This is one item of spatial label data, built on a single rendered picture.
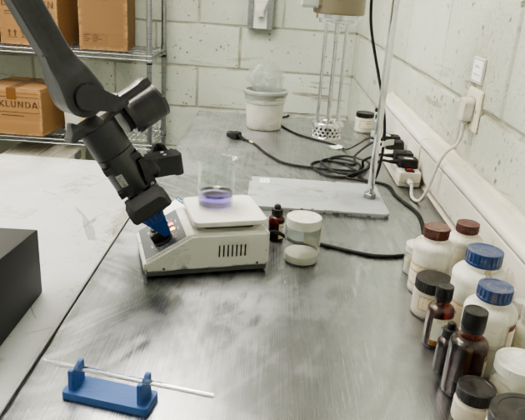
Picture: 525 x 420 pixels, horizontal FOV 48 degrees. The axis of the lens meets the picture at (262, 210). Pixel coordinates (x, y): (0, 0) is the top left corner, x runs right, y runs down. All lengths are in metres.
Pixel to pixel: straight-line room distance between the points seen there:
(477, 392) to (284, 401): 0.21
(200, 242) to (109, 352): 0.24
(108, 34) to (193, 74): 0.55
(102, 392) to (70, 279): 0.29
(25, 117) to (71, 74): 2.34
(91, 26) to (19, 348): 2.37
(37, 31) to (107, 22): 2.20
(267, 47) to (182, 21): 0.47
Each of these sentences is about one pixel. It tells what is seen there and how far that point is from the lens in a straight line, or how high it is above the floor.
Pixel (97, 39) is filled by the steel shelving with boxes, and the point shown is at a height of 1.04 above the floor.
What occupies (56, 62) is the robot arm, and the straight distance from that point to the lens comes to 0.84.
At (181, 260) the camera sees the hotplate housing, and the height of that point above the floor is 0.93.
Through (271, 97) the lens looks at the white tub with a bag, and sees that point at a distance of 1.87.
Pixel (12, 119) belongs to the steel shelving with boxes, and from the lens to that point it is 3.20.
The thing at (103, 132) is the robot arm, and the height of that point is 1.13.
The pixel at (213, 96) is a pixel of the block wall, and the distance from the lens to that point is 3.34.
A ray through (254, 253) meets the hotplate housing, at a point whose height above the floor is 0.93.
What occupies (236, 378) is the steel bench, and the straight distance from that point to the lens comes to 0.73.
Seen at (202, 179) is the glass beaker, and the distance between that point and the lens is 0.96.
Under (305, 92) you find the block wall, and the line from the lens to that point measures 3.32.
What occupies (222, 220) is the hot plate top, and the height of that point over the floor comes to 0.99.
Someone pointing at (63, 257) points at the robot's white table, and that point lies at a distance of 1.02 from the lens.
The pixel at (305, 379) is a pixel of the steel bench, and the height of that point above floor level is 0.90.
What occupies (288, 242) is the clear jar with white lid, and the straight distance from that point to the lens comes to 0.99.
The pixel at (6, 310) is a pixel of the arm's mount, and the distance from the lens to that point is 0.81.
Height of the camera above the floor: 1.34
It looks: 21 degrees down
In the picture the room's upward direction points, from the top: 4 degrees clockwise
